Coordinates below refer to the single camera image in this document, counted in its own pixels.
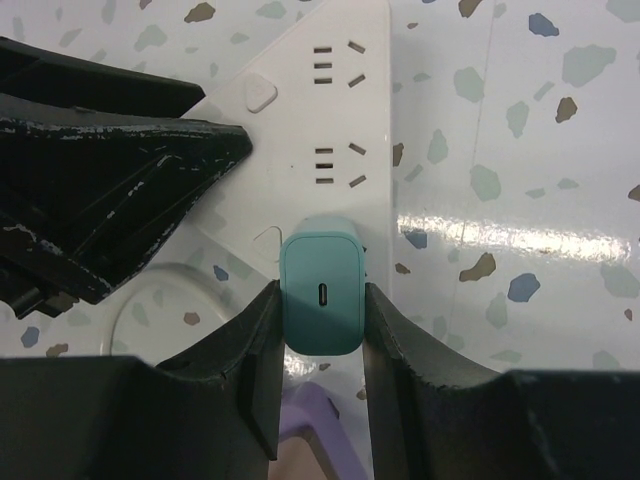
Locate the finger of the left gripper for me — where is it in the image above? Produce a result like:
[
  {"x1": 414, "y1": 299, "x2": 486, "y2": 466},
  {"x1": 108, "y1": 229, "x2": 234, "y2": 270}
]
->
[
  {"x1": 1, "y1": 37, "x2": 205, "y2": 118},
  {"x1": 1, "y1": 119, "x2": 252, "y2": 305}
]

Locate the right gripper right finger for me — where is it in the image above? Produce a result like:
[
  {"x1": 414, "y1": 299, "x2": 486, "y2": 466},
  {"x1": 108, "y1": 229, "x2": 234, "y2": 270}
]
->
[{"x1": 363, "y1": 284, "x2": 639, "y2": 479}]

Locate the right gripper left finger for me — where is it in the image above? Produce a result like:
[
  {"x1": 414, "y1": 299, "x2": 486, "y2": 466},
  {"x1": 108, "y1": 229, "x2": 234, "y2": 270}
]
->
[{"x1": 1, "y1": 282, "x2": 284, "y2": 479}]

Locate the purple power strip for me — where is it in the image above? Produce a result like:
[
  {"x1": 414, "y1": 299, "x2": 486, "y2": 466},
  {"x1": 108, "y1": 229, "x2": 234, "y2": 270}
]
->
[{"x1": 278, "y1": 382, "x2": 373, "y2": 479}]

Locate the teal plug adapter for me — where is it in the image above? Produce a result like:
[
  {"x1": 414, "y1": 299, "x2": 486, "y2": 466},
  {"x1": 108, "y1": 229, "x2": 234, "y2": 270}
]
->
[{"x1": 279, "y1": 215, "x2": 365, "y2": 356}]

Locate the white triangular power strip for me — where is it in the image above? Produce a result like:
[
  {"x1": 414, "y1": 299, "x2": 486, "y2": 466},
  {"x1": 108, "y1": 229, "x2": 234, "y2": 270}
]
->
[{"x1": 189, "y1": 1, "x2": 394, "y2": 289}]

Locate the pink plug adapter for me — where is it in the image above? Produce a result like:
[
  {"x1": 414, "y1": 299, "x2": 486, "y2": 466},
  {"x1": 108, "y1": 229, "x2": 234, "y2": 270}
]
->
[{"x1": 268, "y1": 437, "x2": 328, "y2": 480}]

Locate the white power cord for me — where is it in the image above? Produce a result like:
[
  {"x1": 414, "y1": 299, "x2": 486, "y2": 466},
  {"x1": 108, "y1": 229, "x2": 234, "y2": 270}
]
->
[{"x1": 99, "y1": 262, "x2": 236, "y2": 358}]

